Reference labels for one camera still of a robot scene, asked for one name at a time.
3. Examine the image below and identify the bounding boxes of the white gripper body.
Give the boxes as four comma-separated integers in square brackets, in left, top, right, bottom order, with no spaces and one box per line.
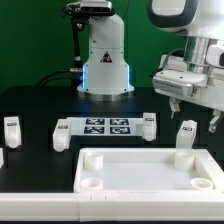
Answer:
[152,54,224,111]

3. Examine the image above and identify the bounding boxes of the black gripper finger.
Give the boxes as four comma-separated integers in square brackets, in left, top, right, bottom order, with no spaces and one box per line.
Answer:
[209,110,223,133]
[169,97,180,118]

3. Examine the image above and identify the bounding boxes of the white desk tabletop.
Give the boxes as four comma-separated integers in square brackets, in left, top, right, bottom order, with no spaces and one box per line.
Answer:
[73,148,224,193]

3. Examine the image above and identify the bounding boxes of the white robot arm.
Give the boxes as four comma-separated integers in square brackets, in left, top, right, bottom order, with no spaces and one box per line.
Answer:
[78,0,224,131]

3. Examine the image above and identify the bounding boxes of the white L-shaped obstacle fence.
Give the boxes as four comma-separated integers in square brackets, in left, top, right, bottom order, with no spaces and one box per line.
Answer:
[0,149,224,222]

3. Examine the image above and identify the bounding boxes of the white block at left edge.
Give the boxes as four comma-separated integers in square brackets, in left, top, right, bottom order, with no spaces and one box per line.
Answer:
[0,148,4,169]

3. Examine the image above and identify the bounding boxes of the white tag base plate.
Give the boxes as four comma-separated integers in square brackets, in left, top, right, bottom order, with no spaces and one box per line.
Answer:
[68,117,143,136]

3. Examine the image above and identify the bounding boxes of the black cables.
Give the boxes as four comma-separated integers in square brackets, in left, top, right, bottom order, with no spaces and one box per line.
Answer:
[35,69,83,88]

